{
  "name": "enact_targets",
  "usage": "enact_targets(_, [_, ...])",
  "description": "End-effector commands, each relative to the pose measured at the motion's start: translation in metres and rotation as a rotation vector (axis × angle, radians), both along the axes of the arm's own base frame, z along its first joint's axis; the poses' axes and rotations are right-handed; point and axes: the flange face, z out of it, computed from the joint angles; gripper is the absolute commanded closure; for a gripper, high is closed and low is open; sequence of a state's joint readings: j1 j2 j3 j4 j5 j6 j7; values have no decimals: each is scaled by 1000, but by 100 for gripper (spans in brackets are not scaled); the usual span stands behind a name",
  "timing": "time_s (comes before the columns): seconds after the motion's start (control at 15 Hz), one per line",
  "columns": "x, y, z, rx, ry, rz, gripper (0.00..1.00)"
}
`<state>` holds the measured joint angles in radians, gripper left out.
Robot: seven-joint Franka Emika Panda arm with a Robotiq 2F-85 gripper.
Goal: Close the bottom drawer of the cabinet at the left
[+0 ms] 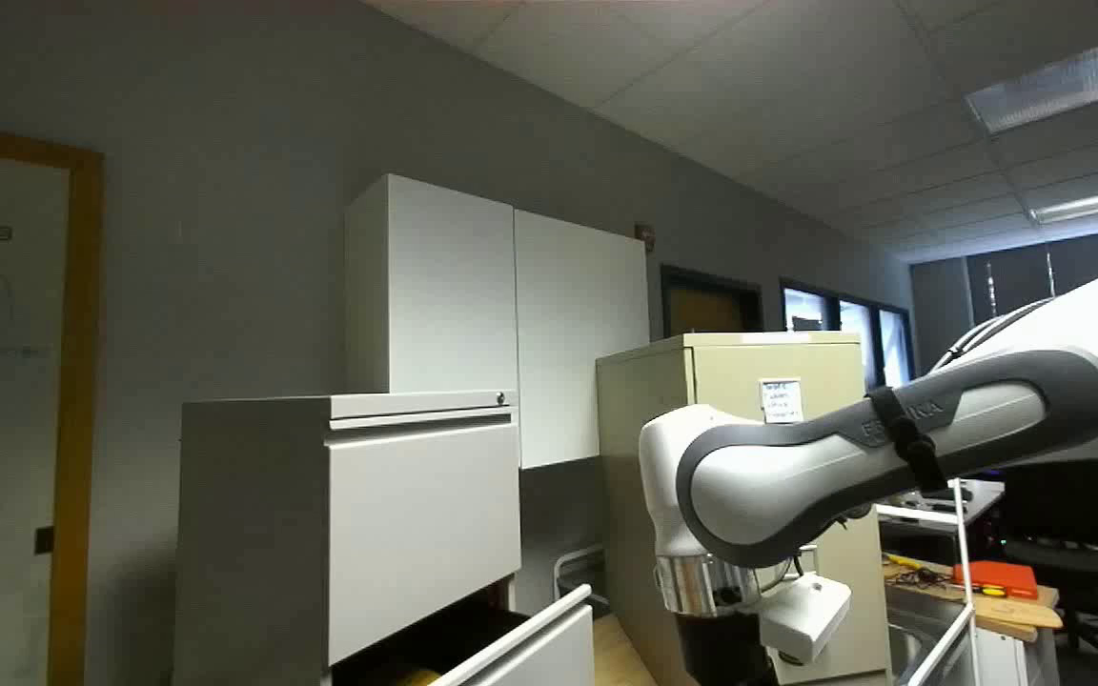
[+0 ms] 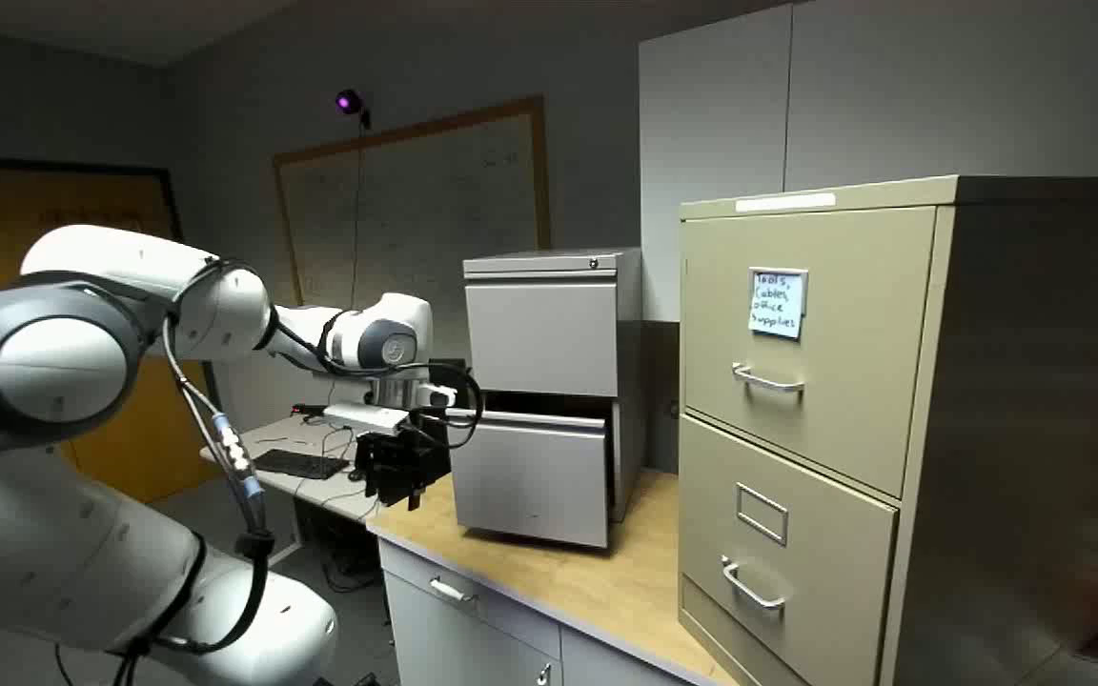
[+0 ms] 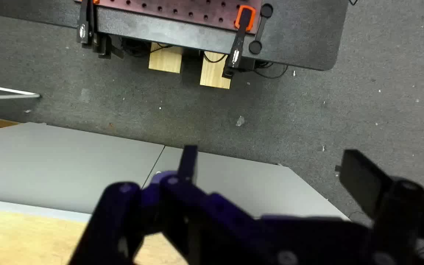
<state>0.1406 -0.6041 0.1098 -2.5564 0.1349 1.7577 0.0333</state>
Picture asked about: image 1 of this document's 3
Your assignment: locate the narrow ceiling light panel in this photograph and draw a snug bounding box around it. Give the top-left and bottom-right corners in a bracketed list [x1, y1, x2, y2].
[1026, 178, 1098, 233]

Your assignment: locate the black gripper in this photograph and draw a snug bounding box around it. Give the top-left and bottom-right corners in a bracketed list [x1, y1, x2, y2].
[676, 611, 785, 686]

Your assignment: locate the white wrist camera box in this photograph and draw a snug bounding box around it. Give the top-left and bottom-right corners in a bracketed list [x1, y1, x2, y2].
[756, 570, 854, 666]

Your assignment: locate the white paper label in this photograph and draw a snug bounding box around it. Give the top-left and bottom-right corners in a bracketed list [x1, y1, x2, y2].
[756, 376, 808, 428]

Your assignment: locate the white cabinet drawer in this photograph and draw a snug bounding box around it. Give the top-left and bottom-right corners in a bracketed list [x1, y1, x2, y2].
[333, 578, 600, 686]

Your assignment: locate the wooden workbench top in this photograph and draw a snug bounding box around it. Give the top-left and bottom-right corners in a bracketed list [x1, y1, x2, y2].
[881, 554, 1066, 643]

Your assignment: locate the black cable strap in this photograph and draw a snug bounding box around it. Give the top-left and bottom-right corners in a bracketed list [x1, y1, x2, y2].
[867, 381, 948, 496]

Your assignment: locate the beige metal filing cabinet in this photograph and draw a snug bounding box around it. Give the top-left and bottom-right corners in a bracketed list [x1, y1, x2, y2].
[590, 328, 896, 686]

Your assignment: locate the large ceiling light panel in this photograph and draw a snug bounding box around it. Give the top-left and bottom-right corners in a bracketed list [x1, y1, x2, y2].
[961, 23, 1098, 139]

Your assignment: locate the white wall cabinet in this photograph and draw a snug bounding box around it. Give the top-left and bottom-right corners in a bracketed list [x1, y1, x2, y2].
[343, 173, 652, 473]

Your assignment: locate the wood framed whiteboard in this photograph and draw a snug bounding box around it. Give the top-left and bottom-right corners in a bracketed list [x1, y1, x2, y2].
[0, 117, 112, 686]

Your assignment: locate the black office chair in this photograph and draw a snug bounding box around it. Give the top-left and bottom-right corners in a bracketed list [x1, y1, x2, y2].
[995, 459, 1098, 657]

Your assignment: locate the white filing cabinet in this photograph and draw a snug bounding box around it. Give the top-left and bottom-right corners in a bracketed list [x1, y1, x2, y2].
[168, 388, 526, 686]

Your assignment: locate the dark framed window row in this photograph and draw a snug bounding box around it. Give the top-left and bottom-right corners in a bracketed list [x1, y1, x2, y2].
[779, 278, 918, 394]

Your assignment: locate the dark wooden door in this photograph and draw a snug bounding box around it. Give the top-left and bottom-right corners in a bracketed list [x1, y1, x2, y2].
[656, 263, 765, 343]

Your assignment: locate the white metal frame stand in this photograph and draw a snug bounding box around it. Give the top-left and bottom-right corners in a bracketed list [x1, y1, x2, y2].
[873, 478, 985, 686]

